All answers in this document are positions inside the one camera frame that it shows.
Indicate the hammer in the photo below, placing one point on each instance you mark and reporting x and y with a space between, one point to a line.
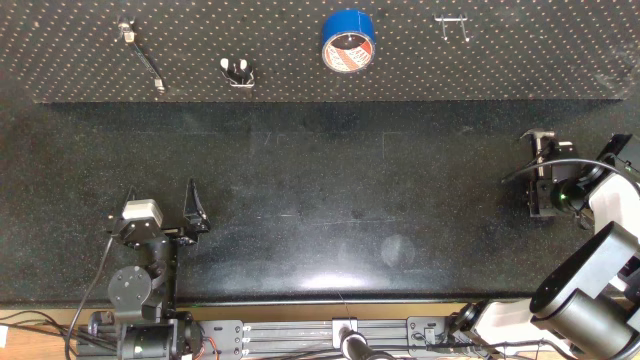
537 134

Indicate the wrench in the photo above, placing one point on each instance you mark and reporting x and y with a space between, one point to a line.
145 60

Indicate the metal hook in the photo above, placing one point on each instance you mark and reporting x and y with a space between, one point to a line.
451 18
123 22
247 84

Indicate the black pegboard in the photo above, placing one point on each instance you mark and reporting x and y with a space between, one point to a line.
525 65

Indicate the mounting rail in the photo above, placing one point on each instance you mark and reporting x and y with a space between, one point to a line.
290 335

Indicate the roll of blue tape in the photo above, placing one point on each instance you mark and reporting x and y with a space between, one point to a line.
347 25

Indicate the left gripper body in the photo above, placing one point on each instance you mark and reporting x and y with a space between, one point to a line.
175 234

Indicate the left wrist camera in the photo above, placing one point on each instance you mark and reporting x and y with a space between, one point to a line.
142 211

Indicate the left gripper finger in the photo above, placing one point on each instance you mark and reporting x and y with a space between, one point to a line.
195 212
131 196

